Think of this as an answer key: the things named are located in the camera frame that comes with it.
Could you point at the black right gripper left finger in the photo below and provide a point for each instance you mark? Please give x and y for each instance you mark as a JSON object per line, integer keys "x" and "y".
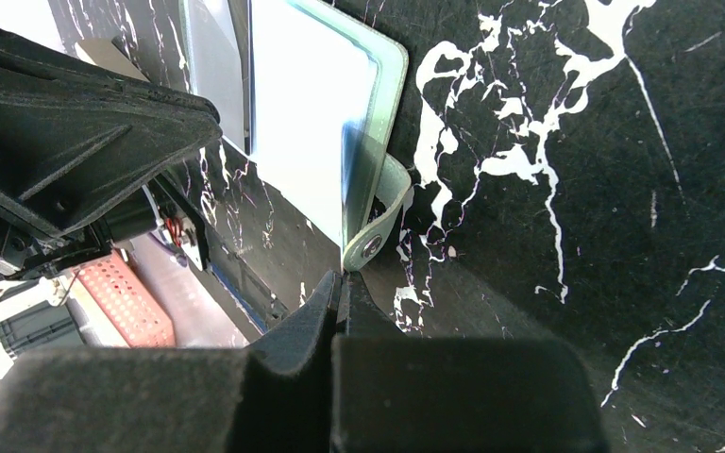
{"x": 270, "y": 396}

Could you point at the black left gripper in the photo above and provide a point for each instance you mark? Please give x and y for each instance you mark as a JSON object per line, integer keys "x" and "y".
{"x": 76, "y": 140}

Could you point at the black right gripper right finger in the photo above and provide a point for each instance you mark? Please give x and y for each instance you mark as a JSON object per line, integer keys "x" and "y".
{"x": 395, "y": 393}

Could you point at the mint green card holder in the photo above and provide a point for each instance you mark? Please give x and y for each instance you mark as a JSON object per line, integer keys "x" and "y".
{"x": 309, "y": 94}

